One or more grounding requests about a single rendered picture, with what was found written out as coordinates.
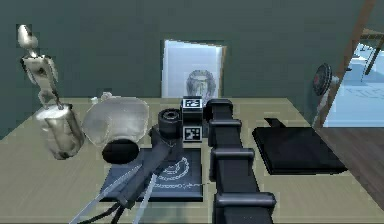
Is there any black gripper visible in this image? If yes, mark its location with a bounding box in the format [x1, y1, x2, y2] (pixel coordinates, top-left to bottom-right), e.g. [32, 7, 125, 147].
[114, 107, 184, 224]

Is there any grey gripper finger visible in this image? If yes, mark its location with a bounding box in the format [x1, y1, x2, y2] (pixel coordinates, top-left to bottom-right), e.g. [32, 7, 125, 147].
[68, 164, 143, 224]

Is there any black closed laptop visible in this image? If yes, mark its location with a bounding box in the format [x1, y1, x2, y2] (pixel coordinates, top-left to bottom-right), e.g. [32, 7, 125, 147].
[251, 117, 350, 176]

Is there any black book with white emblem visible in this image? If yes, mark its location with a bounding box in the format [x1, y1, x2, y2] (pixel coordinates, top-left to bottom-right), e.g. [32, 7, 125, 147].
[99, 147, 205, 203]

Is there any silver round vase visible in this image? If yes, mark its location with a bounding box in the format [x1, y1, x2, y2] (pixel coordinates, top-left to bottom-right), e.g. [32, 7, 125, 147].
[81, 92, 151, 166]

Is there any pale figurine statue on base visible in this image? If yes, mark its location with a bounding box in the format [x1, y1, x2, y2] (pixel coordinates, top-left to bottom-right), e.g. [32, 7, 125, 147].
[16, 23, 85, 161]

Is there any framed white portrait picture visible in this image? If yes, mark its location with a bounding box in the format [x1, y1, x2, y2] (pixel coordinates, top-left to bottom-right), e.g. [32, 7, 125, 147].
[161, 39, 228, 100]

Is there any black round desk lamp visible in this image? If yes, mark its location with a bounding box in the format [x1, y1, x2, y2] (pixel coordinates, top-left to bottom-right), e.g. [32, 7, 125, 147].
[312, 62, 341, 128]

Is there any brown wooden door frame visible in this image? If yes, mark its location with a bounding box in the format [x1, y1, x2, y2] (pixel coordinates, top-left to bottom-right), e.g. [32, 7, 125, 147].
[313, 0, 378, 129]

